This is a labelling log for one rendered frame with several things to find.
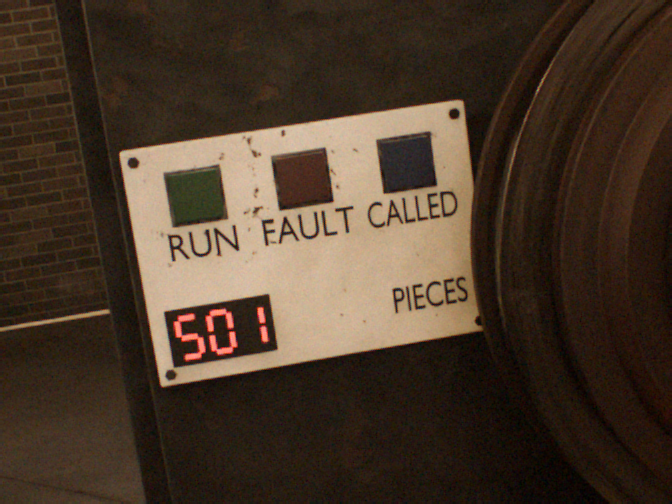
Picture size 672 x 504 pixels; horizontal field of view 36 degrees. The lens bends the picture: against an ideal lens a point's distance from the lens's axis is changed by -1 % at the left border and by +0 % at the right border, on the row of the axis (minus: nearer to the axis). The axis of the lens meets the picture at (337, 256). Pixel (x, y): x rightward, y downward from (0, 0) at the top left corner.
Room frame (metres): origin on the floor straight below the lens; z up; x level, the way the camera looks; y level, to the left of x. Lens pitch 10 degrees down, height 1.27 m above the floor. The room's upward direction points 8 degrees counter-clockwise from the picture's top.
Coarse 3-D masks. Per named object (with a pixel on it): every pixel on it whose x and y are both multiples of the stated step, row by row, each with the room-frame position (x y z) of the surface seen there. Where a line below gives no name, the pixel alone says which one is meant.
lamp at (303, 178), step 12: (300, 156) 0.78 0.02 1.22; (312, 156) 0.78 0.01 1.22; (288, 168) 0.78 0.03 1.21; (300, 168) 0.78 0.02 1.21; (312, 168) 0.78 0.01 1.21; (324, 168) 0.78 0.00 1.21; (288, 180) 0.78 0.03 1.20; (300, 180) 0.78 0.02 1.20; (312, 180) 0.78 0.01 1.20; (324, 180) 0.78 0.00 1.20; (288, 192) 0.78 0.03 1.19; (300, 192) 0.78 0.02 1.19; (312, 192) 0.78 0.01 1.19; (324, 192) 0.78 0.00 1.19; (288, 204) 0.78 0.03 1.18
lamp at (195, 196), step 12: (168, 180) 0.77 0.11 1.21; (180, 180) 0.77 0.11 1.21; (192, 180) 0.77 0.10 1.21; (204, 180) 0.77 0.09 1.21; (216, 180) 0.77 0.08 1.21; (180, 192) 0.77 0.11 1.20; (192, 192) 0.77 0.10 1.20; (204, 192) 0.77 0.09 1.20; (216, 192) 0.77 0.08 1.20; (180, 204) 0.77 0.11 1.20; (192, 204) 0.77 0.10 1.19; (204, 204) 0.77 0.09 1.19; (216, 204) 0.77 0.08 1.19; (180, 216) 0.77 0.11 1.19; (192, 216) 0.77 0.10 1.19; (204, 216) 0.77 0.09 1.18; (216, 216) 0.77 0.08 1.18
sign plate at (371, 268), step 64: (320, 128) 0.79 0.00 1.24; (384, 128) 0.79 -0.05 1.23; (448, 128) 0.80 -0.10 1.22; (128, 192) 0.77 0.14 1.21; (256, 192) 0.78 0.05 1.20; (384, 192) 0.79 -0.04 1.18; (448, 192) 0.80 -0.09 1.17; (192, 256) 0.78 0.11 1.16; (256, 256) 0.78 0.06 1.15; (320, 256) 0.79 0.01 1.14; (384, 256) 0.79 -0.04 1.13; (448, 256) 0.80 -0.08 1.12; (192, 320) 0.77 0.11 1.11; (256, 320) 0.78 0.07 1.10; (320, 320) 0.79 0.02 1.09; (384, 320) 0.79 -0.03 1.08; (448, 320) 0.80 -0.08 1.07
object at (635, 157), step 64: (640, 64) 0.66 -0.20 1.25; (640, 128) 0.65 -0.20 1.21; (576, 192) 0.66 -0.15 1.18; (640, 192) 0.64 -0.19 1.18; (576, 256) 0.65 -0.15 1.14; (640, 256) 0.64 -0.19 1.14; (576, 320) 0.65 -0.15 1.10; (640, 320) 0.64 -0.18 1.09; (640, 384) 0.65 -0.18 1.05; (640, 448) 0.66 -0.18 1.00
